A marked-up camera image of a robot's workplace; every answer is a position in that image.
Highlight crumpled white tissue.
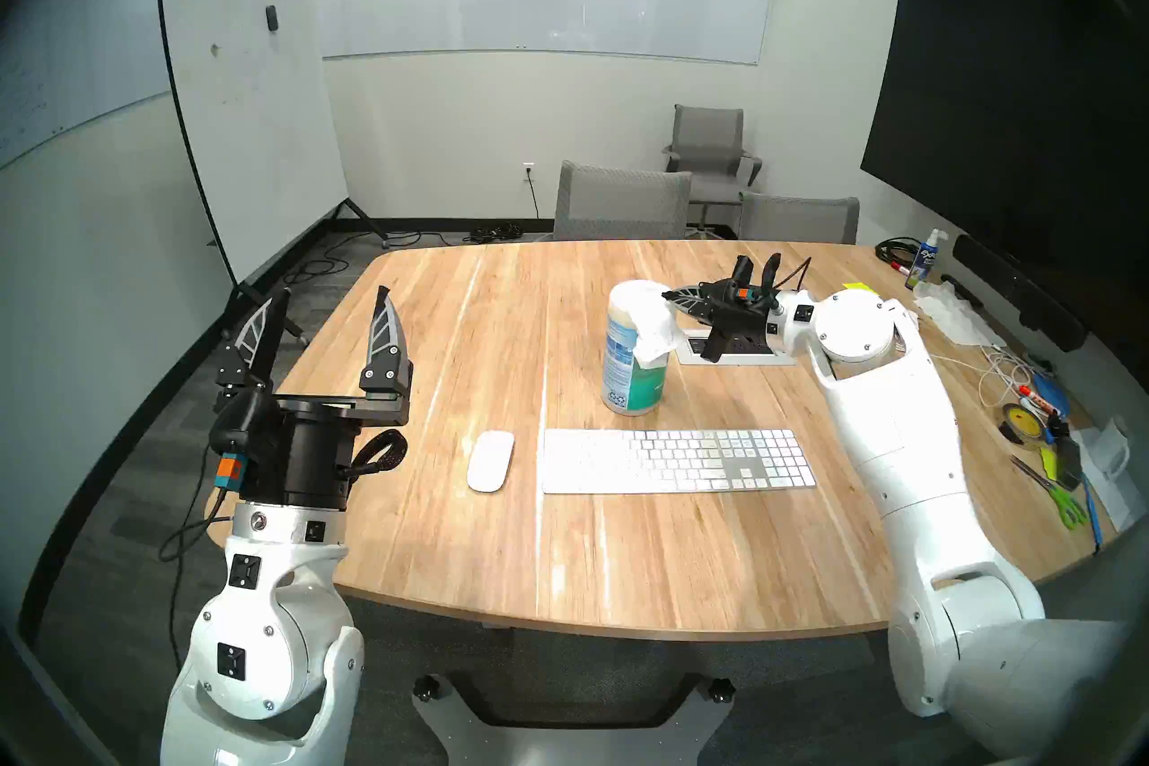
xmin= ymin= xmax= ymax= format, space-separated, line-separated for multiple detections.
xmin=914 ymin=281 xmax=1006 ymax=348

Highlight blue pen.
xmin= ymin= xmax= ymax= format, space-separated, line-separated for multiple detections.
xmin=1080 ymin=473 xmax=1105 ymax=552

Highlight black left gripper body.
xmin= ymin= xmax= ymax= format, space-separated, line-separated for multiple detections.
xmin=209 ymin=389 xmax=414 ymax=512

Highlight green handled scissors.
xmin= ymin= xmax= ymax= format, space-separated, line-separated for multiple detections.
xmin=1010 ymin=455 xmax=1089 ymax=529

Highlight white charger cable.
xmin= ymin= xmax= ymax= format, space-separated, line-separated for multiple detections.
xmin=925 ymin=347 xmax=1042 ymax=406

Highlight disinfecting wipes canister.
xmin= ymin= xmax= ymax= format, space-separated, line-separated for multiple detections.
xmin=601 ymin=280 xmax=681 ymax=417

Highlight white computer mouse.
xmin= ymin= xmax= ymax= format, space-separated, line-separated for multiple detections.
xmin=466 ymin=430 xmax=516 ymax=494

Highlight grey office armchair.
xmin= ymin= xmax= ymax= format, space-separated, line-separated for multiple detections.
xmin=662 ymin=105 xmax=764 ymax=236

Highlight black video conference bar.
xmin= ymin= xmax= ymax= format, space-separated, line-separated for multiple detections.
xmin=952 ymin=233 xmax=1089 ymax=352

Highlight rolling whiteboard on stand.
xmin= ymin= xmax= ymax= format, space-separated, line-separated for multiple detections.
xmin=154 ymin=0 xmax=393 ymax=350

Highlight whiteboard cleaner spray bottle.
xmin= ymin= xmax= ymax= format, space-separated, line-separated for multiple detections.
xmin=905 ymin=228 xmax=948 ymax=291

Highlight white disinfecting wipe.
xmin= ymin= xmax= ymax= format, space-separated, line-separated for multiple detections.
xmin=633 ymin=284 xmax=681 ymax=368

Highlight grey mesh office chair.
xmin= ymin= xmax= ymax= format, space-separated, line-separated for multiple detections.
xmin=738 ymin=192 xmax=861 ymax=245
xmin=552 ymin=160 xmax=694 ymax=242

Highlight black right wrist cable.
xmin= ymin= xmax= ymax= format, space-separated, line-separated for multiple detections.
xmin=732 ymin=253 xmax=813 ymax=298

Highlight white keyboard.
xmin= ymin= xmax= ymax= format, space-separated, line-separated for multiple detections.
xmin=540 ymin=428 xmax=818 ymax=496

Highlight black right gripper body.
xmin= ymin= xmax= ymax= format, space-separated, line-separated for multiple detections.
xmin=707 ymin=279 xmax=779 ymax=345

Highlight table power outlet box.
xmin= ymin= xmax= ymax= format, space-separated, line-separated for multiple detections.
xmin=675 ymin=331 xmax=796 ymax=367

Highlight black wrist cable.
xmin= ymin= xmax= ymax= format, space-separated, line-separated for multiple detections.
xmin=732 ymin=253 xmax=813 ymax=298
xmin=346 ymin=428 xmax=405 ymax=478

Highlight white mug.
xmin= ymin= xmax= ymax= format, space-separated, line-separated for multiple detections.
xmin=1091 ymin=414 xmax=1134 ymax=478

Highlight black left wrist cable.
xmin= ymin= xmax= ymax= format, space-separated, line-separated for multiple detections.
xmin=346 ymin=428 xmax=405 ymax=478

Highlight black block eraser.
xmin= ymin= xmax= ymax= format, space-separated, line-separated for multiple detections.
xmin=1052 ymin=437 xmax=1089 ymax=489

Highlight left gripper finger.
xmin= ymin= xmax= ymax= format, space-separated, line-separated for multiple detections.
xmin=218 ymin=287 xmax=293 ymax=399
xmin=359 ymin=285 xmax=414 ymax=402

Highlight black wall television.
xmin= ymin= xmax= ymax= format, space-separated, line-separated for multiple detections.
xmin=859 ymin=0 xmax=1149 ymax=325

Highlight yellow black tape roll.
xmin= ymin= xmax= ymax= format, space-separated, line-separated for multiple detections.
xmin=1001 ymin=403 xmax=1051 ymax=446

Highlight wall whiteboard with handwriting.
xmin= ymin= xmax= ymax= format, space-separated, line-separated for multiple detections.
xmin=0 ymin=0 xmax=275 ymax=171

